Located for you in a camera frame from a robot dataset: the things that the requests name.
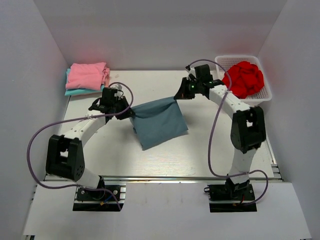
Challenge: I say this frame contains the white plastic basket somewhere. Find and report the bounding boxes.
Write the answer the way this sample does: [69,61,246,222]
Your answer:
[215,55,272,106]

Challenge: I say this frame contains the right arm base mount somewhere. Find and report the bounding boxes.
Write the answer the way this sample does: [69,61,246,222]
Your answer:
[203,184,257,213]

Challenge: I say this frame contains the folded pink t-shirt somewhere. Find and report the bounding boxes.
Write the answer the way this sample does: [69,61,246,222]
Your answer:
[65,62,107,91]

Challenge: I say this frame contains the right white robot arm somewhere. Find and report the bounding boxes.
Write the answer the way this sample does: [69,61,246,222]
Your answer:
[174,64,266,200]

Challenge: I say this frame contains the blue-grey t-shirt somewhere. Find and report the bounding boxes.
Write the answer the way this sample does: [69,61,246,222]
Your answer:
[130,96,188,151]

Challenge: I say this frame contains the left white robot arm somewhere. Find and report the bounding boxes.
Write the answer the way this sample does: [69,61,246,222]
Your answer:
[45,82,135,200]

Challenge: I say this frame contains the folded peach t-shirt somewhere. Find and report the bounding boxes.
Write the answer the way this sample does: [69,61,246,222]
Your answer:
[101,67,110,87]

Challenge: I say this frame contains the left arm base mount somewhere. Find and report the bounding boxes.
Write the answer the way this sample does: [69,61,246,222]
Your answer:
[72,183,126,212]

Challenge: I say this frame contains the folded teal t-shirt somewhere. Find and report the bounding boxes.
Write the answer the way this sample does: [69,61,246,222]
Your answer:
[64,68,105,97]

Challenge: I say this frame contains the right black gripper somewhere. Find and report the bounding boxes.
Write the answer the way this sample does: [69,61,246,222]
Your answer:
[175,77,203,100]

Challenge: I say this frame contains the crumpled red t-shirt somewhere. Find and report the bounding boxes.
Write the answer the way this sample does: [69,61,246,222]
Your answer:
[227,61,265,99]

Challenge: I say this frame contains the aluminium rail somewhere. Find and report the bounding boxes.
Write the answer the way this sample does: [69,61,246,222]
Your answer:
[103,175,224,181]

